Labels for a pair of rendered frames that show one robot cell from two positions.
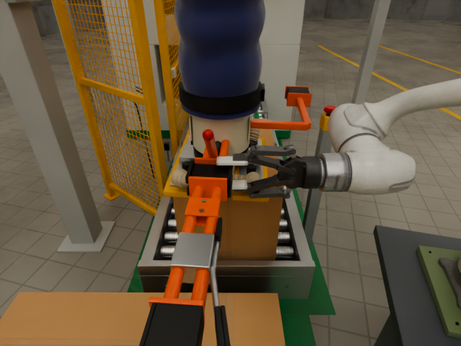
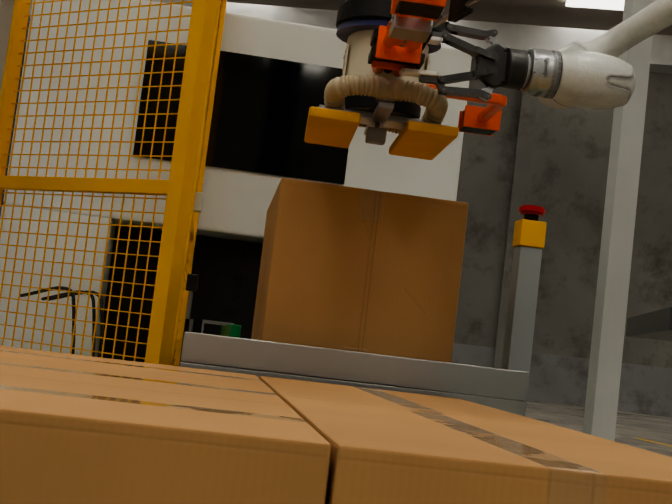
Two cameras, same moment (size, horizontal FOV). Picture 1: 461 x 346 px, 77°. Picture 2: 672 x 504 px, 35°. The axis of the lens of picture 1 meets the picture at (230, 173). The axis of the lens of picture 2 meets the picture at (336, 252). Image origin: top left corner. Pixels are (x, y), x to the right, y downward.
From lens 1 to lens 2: 1.65 m
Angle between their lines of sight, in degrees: 38
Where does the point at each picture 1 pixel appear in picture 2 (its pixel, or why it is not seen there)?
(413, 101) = (622, 28)
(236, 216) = (383, 261)
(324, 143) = (524, 271)
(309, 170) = (514, 52)
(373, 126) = not seen: hidden behind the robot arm
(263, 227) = (430, 294)
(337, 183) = (547, 67)
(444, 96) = (649, 12)
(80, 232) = not seen: outside the picture
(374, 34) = (613, 284)
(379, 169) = (591, 56)
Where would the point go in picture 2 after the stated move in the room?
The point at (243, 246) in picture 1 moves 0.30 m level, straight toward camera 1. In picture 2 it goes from (388, 340) to (407, 341)
